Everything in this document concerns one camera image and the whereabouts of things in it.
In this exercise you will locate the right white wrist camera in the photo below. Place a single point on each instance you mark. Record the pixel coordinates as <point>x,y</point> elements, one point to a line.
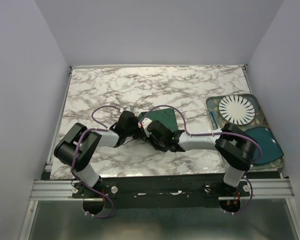
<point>143,124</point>

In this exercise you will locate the green patterned serving tray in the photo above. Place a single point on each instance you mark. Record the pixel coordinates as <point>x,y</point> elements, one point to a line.
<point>259,121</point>

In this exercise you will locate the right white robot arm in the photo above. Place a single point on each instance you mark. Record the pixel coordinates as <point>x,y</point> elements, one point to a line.
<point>234,145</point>

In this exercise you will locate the blue plastic utensil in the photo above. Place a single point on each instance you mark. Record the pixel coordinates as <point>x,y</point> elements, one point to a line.
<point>214,120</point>

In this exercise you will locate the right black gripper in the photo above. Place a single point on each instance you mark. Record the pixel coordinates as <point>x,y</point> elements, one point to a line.
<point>149,139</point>

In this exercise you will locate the dark green cloth napkin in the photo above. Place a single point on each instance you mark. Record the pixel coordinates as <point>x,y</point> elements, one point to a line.
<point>166,116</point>

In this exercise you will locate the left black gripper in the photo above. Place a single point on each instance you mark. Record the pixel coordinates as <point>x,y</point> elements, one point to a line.
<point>135,121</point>

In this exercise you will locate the teal oval dish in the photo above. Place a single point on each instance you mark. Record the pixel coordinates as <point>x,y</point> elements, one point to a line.
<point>271,150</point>

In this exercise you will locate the white blue striped plate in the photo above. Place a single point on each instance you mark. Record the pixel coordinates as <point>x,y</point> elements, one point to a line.
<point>236,110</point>

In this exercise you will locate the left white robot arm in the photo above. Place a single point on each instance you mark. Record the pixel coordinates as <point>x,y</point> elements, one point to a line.
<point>80,143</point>

